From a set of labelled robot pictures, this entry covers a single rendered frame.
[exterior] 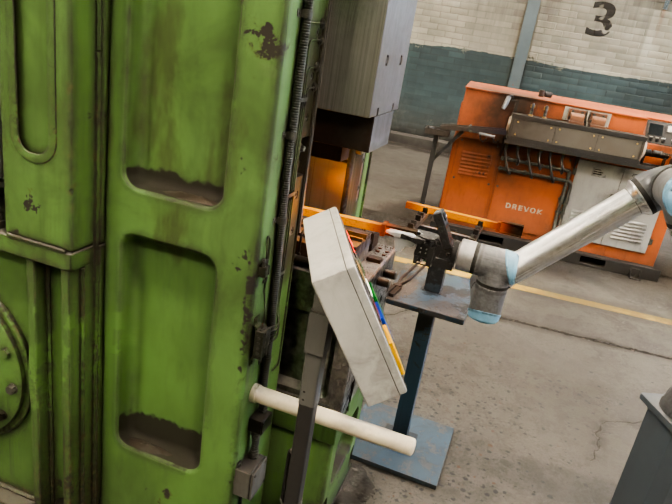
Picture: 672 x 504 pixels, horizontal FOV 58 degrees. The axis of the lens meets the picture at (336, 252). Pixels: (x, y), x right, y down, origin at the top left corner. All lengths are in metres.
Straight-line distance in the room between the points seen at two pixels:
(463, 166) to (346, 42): 3.77
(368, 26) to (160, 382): 1.11
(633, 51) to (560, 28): 1.00
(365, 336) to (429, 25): 8.34
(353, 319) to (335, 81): 0.71
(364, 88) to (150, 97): 0.52
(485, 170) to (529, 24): 4.24
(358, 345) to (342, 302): 0.09
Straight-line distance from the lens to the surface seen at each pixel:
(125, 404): 1.91
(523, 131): 5.07
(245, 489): 1.80
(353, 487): 2.39
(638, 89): 9.42
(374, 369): 1.12
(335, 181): 2.03
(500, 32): 9.22
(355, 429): 1.60
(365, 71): 1.54
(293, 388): 1.91
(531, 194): 5.31
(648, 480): 2.28
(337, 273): 1.02
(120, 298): 1.71
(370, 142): 1.61
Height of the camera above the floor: 1.58
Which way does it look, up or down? 21 degrees down
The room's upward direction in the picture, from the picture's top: 9 degrees clockwise
